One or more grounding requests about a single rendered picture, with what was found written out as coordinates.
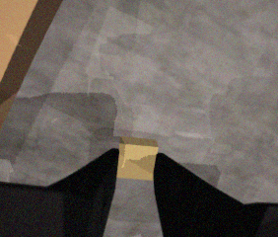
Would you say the tan block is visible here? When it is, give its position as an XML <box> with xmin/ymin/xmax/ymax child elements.
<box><xmin>116</xmin><ymin>136</ymin><xmax>159</xmax><ymax>181</ymax></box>

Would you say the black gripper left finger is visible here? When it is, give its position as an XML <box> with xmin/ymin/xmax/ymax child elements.
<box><xmin>0</xmin><ymin>148</ymin><xmax>119</xmax><ymax>237</ymax></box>

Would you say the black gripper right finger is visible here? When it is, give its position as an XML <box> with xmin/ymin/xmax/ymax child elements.
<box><xmin>153</xmin><ymin>153</ymin><xmax>278</xmax><ymax>237</ymax></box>

